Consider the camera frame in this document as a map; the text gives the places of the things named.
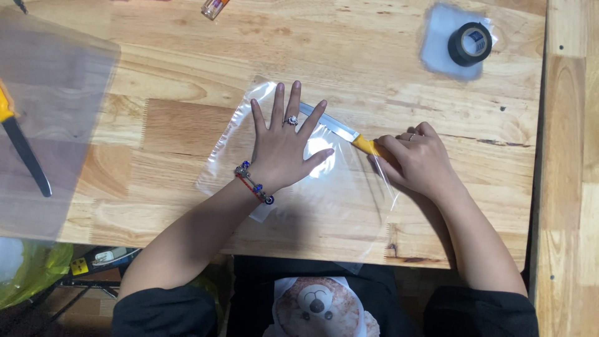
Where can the black bear print shirt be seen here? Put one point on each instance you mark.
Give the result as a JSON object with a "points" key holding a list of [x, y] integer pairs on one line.
{"points": [[323, 304]]}

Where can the yellow green plastic bag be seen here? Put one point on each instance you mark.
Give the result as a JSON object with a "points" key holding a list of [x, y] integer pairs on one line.
{"points": [[32, 271]]}

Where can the orange lighter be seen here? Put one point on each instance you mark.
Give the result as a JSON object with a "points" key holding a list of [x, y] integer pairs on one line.
{"points": [[214, 7]]}

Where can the clear plastic bag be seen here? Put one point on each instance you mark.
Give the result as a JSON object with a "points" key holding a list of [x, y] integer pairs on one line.
{"points": [[323, 201]]}

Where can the person's right hand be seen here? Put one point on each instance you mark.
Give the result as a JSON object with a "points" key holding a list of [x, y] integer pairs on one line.
{"points": [[416, 161]]}

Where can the black tape roll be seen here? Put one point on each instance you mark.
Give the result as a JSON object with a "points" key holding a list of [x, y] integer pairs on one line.
{"points": [[469, 44]]}

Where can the small clear plastic sheet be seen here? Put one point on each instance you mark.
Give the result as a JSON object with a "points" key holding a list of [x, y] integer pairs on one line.
{"points": [[437, 47]]}

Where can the black metal stand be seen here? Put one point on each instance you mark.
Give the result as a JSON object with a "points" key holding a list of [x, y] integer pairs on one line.
{"points": [[89, 281]]}

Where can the person's right fingers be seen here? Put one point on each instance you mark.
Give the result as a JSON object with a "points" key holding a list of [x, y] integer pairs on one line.
{"points": [[392, 149]]}

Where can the large clear plastic sheet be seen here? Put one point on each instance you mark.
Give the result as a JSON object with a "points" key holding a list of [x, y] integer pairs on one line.
{"points": [[51, 126]]}

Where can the person's left hand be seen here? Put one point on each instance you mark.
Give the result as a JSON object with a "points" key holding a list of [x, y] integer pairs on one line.
{"points": [[280, 157]]}

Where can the white power plug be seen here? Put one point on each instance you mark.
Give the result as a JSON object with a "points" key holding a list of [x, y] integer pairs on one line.
{"points": [[108, 256]]}

